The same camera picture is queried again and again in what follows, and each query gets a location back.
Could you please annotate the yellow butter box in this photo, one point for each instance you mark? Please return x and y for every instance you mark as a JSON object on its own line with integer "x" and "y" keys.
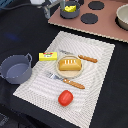
{"x": 48, "y": 56}

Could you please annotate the white woven placemat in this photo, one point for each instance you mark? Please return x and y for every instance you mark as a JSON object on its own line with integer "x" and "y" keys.
{"x": 43, "y": 92}

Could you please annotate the bread loaf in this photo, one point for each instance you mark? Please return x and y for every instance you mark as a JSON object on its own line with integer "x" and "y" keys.
{"x": 70, "y": 64}

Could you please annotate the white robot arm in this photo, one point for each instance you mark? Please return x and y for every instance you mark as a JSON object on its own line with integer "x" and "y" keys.
{"x": 48, "y": 4}

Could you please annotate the large grey pot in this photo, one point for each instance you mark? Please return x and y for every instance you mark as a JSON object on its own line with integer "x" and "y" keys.
{"x": 16, "y": 69}

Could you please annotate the fork with wooden handle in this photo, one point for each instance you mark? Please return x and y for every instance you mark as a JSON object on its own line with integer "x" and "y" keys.
{"x": 67, "y": 81}

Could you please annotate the black stove burner disc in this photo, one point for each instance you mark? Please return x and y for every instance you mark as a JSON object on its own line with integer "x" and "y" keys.
{"x": 96, "y": 5}
{"x": 89, "y": 18}

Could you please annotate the round wooden plate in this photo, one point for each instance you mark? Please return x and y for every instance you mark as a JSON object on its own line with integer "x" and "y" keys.
{"x": 68, "y": 74}

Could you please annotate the knife with wooden handle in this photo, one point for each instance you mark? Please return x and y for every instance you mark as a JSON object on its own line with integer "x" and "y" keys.
{"x": 80, "y": 56}

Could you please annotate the small grey pot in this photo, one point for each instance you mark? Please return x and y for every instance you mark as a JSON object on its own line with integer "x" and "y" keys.
{"x": 70, "y": 15}

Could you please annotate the yellow toy piece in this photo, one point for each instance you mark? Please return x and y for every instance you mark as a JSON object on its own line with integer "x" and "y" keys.
{"x": 70, "y": 8}

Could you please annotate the red tomato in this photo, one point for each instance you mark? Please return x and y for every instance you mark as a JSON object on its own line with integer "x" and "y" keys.
{"x": 65, "y": 98}

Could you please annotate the beige bowl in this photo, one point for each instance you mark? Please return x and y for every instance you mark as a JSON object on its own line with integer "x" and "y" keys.
{"x": 122, "y": 15}

